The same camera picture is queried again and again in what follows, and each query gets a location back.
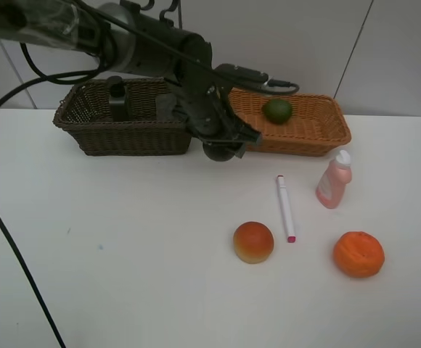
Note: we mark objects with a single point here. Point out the green lime fruit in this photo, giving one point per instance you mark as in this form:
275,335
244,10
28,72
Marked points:
277,111

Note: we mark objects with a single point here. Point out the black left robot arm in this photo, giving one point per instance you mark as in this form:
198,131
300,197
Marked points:
124,40

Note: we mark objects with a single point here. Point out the orange wicker basket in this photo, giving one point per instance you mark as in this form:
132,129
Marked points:
316,127

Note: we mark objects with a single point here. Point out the dark mangosteen fruit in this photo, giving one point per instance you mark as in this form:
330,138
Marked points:
219,152

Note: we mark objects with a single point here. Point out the pink lotion bottle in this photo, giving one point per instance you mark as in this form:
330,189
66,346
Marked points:
332,185

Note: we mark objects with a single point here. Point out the orange round bread bun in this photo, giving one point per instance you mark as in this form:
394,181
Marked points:
253,242

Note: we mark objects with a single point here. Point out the dark green pump bottle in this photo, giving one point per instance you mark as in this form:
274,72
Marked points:
118,99

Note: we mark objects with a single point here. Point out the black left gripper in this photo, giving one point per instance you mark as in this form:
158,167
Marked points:
215,121

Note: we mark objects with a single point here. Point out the dark brown wicker basket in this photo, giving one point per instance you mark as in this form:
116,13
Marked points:
86,115

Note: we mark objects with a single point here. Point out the white pink marker pen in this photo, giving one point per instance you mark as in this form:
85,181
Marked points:
286,212

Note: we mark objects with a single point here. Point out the orange mandarin fruit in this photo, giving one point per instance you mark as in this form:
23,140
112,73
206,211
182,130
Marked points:
358,254

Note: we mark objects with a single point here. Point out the black whiteboard eraser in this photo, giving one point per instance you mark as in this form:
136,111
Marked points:
165,107

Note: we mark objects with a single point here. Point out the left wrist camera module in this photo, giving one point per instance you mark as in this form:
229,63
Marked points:
245,76

